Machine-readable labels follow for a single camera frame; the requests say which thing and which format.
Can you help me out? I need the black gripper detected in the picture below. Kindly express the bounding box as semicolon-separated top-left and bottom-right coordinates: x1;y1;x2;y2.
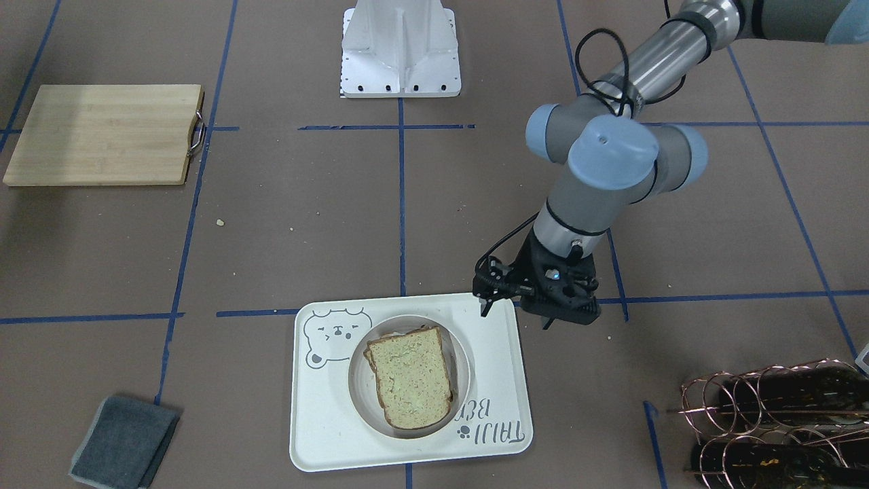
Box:
473;232;600;331

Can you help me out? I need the bread slice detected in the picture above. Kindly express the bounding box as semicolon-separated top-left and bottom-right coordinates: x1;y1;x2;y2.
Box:
363;326;453;431

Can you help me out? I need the white round plate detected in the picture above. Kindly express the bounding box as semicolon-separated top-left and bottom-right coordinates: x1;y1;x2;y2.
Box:
348;315;470;439

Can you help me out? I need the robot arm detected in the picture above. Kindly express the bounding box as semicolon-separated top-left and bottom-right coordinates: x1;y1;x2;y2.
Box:
472;1;867;325

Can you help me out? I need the cream bear tray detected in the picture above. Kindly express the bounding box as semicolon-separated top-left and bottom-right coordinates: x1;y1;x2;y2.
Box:
289;292;534;471

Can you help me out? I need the dark wine bottle lower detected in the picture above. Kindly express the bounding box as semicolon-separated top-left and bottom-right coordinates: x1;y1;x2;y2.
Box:
689;430;868;488

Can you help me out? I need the dark wine bottle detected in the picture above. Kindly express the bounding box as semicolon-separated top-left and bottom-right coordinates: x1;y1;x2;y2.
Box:
719;365;868;427
689;430;868;488

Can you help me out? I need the dark wine bottle upper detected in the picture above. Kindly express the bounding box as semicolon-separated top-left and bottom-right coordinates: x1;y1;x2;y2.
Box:
719;365;868;427

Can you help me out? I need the grey folded cloth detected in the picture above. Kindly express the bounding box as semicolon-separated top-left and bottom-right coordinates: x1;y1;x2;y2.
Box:
69;395;181;488

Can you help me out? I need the wooden cutting board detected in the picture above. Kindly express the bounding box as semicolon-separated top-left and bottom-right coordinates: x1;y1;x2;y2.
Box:
3;84;204;187

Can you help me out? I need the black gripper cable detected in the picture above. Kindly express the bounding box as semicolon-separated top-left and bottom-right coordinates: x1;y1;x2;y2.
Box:
474;215;538;279

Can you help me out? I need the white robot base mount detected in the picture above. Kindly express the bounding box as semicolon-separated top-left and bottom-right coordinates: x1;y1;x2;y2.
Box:
339;1;462;98

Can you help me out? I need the copper wire bottle rack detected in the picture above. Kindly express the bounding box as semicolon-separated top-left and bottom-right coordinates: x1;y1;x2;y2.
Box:
676;359;868;488

